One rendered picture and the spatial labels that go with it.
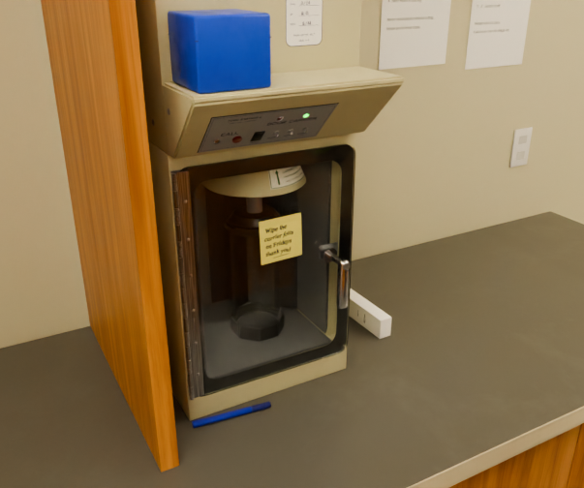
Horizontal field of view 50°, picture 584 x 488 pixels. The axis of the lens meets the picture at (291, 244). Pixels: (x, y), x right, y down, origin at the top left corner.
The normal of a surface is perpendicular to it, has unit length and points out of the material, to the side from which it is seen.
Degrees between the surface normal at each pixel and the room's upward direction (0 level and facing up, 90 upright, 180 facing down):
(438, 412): 0
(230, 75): 90
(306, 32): 90
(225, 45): 90
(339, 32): 90
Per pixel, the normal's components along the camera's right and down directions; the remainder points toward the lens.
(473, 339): 0.00, -0.91
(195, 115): 0.34, 0.90
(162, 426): 0.48, 0.36
